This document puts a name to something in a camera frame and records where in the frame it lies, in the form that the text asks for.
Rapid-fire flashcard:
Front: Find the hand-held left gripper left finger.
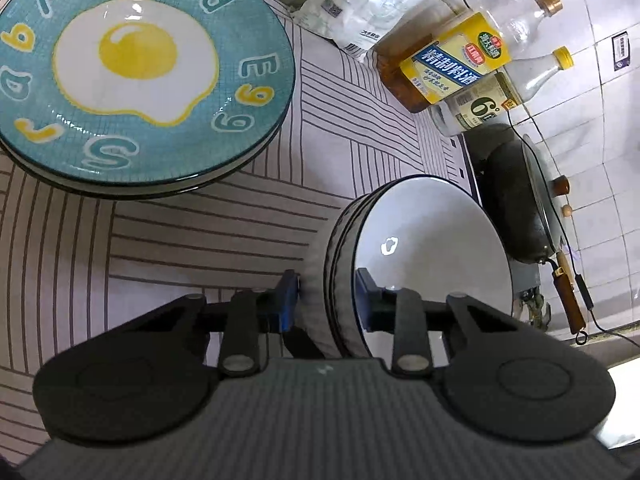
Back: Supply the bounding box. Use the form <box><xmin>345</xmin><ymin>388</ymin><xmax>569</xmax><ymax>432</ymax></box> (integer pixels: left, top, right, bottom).
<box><xmin>125</xmin><ymin>269</ymin><xmax>301</xmax><ymax>378</ymax></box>

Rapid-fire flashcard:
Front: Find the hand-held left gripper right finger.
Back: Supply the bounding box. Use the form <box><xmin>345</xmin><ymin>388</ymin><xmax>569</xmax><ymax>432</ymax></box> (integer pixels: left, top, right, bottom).
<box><xmin>352</xmin><ymin>268</ymin><xmax>527</xmax><ymax>378</ymax></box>

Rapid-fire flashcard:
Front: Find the white sun print plate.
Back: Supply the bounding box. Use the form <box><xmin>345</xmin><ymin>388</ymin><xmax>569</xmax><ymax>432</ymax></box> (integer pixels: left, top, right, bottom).
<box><xmin>0</xmin><ymin>122</ymin><xmax>297</xmax><ymax>203</ymax></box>

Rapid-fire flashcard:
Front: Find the teal fried egg plate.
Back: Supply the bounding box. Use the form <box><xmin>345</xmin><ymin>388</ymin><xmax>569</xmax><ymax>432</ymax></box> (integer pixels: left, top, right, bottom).
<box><xmin>0</xmin><ymin>0</ymin><xmax>297</xmax><ymax>187</ymax></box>

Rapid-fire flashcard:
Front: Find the striped grey mat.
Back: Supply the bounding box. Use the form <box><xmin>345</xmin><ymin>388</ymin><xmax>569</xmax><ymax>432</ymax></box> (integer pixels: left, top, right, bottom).
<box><xmin>0</xmin><ymin>0</ymin><xmax>483</xmax><ymax>461</ymax></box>

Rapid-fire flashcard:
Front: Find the black wok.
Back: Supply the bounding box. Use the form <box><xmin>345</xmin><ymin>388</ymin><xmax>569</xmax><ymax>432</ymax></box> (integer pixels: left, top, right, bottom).
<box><xmin>466</xmin><ymin>122</ymin><xmax>588</xmax><ymax>336</ymax></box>

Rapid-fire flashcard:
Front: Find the white label clear bottle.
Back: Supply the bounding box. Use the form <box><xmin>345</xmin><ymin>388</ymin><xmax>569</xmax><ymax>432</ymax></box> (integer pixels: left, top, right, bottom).
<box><xmin>429</xmin><ymin>46</ymin><xmax>576</xmax><ymax>138</ymax></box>

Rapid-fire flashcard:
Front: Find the yellow label cooking wine bottle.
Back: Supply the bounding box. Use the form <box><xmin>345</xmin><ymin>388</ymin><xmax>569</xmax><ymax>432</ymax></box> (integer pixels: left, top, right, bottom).
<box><xmin>374</xmin><ymin>0</ymin><xmax>564</xmax><ymax>114</ymax></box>

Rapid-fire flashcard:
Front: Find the white plastic bag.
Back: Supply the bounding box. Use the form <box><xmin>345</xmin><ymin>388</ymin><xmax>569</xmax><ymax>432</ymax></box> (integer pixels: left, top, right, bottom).
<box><xmin>292</xmin><ymin>0</ymin><xmax>442</xmax><ymax>62</ymax></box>

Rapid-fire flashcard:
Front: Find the wall sticker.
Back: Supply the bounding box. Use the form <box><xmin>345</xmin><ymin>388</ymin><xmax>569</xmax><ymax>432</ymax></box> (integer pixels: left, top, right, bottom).
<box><xmin>612</xmin><ymin>34</ymin><xmax>640</xmax><ymax>72</ymax></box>

